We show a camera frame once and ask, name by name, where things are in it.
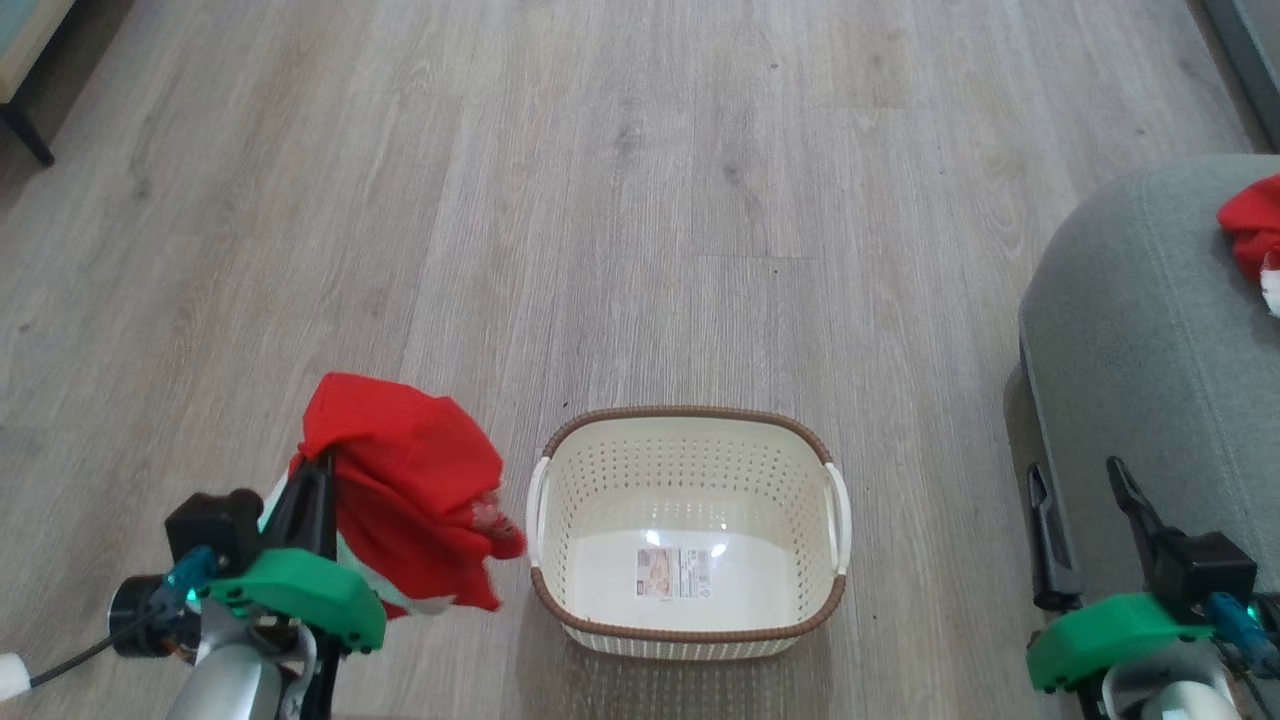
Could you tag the cream perforated laundry basket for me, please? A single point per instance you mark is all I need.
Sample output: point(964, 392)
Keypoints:
point(690, 450)

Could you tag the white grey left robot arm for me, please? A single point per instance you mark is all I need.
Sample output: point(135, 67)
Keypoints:
point(230, 682)

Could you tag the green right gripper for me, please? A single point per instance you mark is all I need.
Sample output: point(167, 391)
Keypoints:
point(1105, 640)

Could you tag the paper label sticker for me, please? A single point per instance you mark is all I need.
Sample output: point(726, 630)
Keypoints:
point(674, 572)

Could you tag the grey fabric sofa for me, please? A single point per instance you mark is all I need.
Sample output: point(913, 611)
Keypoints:
point(1130, 350)

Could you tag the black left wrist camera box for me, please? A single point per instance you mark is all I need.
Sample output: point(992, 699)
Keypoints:
point(212, 525)

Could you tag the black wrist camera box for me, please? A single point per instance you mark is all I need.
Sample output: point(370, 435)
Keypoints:
point(1205, 572)
point(212, 525)

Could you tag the grey blue upholstered furniture edge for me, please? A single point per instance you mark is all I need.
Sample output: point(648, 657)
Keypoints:
point(1252, 45)

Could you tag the red garment with print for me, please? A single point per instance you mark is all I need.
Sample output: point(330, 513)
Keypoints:
point(420, 480)

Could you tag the red garment with white trim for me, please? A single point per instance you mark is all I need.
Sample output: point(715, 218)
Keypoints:
point(1252, 228)

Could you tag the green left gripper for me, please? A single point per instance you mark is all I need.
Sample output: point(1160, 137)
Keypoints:
point(305, 595)

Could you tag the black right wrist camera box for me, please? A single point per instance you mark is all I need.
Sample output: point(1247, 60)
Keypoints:
point(1205, 572)

